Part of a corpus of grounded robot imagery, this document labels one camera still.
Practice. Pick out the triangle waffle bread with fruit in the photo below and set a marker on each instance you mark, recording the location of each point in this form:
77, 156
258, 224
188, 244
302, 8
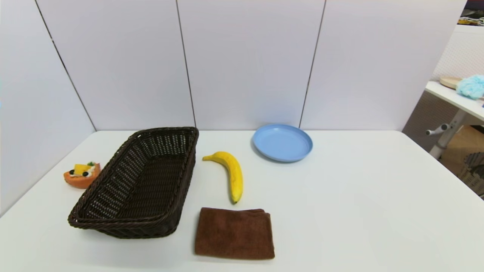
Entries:
79, 181

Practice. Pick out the folded brown towel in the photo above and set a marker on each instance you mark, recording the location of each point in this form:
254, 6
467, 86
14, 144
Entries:
234, 234

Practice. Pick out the white perforated partition panel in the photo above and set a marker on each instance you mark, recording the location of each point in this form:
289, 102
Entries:
463, 53

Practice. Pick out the blue plastic plate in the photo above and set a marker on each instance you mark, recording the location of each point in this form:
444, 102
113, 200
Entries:
281, 143

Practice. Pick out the dark brown wicker basket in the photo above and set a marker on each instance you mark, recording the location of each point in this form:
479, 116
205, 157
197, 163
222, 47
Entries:
143, 189

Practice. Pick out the grey woven bin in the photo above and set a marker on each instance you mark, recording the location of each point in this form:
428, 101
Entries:
474, 173

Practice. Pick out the yellow banana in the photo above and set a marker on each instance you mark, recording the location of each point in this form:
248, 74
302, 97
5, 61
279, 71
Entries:
235, 177

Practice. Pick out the light blue fluffy sponge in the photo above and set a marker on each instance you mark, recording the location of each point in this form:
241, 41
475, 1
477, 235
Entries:
472, 87

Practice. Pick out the round wooden plate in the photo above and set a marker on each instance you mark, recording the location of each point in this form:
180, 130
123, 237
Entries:
449, 82

